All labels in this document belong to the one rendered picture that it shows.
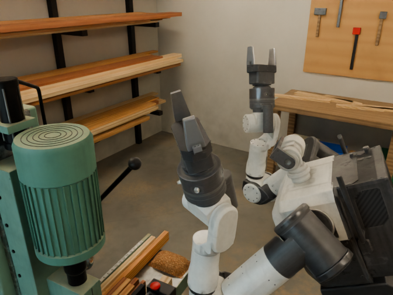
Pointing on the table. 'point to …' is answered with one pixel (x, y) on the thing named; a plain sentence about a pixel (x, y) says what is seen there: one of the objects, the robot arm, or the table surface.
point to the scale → (120, 261)
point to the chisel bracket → (54, 288)
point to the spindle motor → (60, 192)
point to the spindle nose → (76, 273)
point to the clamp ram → (140, 290)
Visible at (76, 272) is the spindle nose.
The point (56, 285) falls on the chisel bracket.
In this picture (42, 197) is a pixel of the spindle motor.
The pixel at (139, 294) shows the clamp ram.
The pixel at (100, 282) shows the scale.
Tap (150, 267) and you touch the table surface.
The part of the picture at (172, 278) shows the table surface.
